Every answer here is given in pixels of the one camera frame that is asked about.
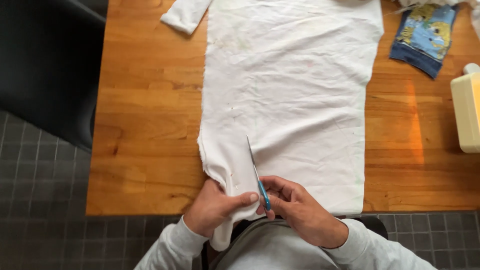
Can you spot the person's left hand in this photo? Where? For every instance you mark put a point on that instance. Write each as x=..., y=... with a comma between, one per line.
x=210, y=210

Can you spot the person's right hand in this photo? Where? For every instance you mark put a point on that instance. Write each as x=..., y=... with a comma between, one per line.
x=300, y=213

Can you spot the large white fabric sheet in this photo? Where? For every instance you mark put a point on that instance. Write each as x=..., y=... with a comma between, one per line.
x=288, y=93

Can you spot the cream plastic sewing machine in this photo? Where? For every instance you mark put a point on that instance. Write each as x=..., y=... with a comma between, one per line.
x=467, y=112

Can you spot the folded white cloth piece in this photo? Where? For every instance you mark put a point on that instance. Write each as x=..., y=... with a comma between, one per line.
x=185, y=15

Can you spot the dark grey chair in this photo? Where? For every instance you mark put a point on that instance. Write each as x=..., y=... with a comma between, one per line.
x=48, y=67

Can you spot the blue printed fabric piece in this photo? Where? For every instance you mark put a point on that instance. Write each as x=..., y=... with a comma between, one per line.
x=423, y=37

